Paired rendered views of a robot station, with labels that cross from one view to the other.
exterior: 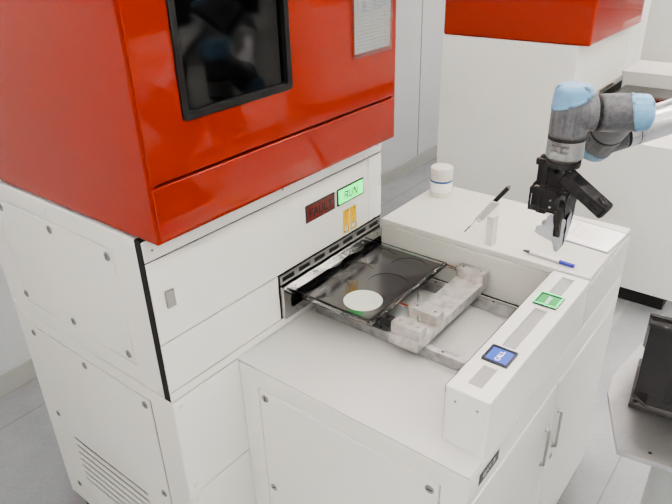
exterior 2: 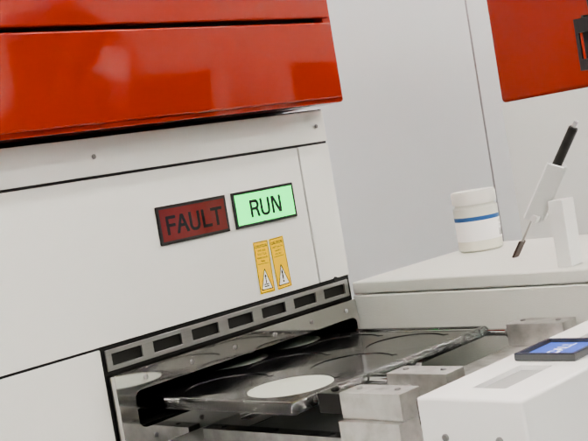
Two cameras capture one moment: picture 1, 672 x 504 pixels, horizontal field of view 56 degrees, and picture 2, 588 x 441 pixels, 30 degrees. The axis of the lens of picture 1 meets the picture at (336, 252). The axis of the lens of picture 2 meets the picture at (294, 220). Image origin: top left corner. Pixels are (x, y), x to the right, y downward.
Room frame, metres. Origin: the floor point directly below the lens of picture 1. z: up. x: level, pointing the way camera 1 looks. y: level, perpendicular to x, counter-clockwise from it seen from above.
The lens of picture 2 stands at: (0.13, -0.20, 1.15)
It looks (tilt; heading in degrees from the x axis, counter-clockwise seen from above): 3 degrees down; 5
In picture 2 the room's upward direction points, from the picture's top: 10 degrees counter-clockwise
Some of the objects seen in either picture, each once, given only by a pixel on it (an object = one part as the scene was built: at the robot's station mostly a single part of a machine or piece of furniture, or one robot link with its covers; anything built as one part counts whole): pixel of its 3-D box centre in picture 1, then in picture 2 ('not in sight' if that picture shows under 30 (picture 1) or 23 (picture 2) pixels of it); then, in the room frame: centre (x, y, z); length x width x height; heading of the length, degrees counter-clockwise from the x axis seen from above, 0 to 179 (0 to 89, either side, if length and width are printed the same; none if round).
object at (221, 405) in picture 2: (313, 300); (183, 403); (1.37, 0.06, 0.90); 0.37 x 0.01 x 0.01; 51
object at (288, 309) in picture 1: (335, 269); (250, 368); (1.54, 0.00, 0.89); 0.44 x 0.02 x 0.10; 141
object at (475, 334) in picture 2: (410, 292); (398, 366); (1.40, -0.19, 0.90); 0.38 x 0.01 x 0.01; 141
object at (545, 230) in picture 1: (548, 232); not in sight; (1.23, -0.47, 1.14); 0.06 x 0.03 x 0.09; 51
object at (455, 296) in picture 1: (441, 309); (471, 388); (1.36, -0.27, 0.87); 0.36 x 0.08 x 0.03; 141
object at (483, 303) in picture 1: (449, 291); not in sight; (1.49, -0.31, 0.84); 0.50 x 0.02 x 0.03; 51
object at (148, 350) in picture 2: (333, 248); (239, 320); (1.54, 0.01, 0.96); 0.44 x 0.01 x 0.02; 141
